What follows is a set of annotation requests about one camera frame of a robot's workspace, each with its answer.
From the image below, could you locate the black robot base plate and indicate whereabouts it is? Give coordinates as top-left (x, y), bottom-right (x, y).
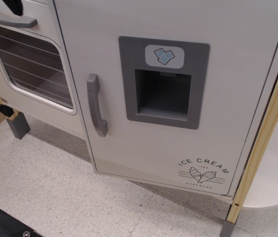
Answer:
top-left (0, 209), bottom-right (43, 237)

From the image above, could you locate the white toy fridge door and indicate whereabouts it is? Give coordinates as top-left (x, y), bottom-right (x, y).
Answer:
top-left (54, 0), bottom-right (278, 199)

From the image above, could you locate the light wooden corner post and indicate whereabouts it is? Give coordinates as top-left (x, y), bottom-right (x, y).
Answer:
top-left (226, 78), bottom-right (278, 224)

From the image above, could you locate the black clamp knob left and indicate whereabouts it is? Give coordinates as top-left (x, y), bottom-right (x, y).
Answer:
top-left (0, 104), bottom-right (14, 118)

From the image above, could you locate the grey fridge door handle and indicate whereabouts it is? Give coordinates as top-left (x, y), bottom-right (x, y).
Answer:
top-left (87, 74), bottom-right (108, 137)

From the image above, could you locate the grey left post foot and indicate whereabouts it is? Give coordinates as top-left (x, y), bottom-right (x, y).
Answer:
top-left (6, 113), bottom-right (30, 139)

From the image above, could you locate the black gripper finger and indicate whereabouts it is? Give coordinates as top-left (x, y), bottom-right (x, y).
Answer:
top-left (8, 0), bottom-right (23, 16)

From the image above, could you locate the grey ice dispenser panel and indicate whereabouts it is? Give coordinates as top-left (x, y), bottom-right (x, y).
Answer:
top-left (118, 36), bottom-right (210, 129)

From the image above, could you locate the white round table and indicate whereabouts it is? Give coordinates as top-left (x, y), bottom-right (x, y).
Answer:
top-left (243, 123), bottom-right (278, 209)

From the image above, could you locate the grey oven door handle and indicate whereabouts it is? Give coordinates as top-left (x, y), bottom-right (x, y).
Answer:
top-left (0, 14), bottom-right (37, 28)

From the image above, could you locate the grey right post foot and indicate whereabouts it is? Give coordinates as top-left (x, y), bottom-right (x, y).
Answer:
top-left (219, 221), bottom-right (235, 237)

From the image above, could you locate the white toy oven door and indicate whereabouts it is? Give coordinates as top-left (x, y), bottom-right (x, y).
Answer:
top-left (0, 0), bottom-right (84, 138)

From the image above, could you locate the grey post foot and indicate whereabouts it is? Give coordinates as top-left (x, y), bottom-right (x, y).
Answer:
top-left (219, 221), bottom-right (235, 237)
top-left (6, 113), bottom-right (30, 139)

